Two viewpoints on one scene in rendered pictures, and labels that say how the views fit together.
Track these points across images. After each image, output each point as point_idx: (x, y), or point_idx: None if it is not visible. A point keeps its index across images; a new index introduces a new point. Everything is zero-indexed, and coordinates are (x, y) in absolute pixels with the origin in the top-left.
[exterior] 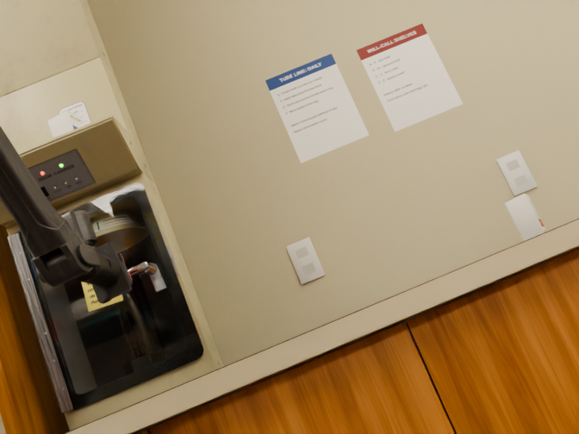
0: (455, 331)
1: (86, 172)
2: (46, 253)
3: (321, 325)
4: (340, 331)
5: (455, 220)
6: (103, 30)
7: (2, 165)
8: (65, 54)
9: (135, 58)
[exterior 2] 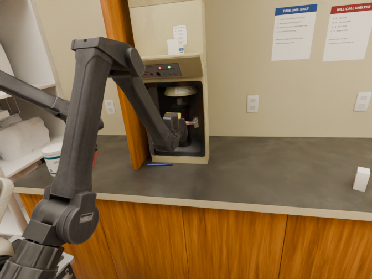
0: (304, 220)
1: (179, 72)
2: (158, 144)
3: (257, 203)
4: (263, 208)
5: (321, 110)
6: None
7: (146, 117)
8: None
9: None
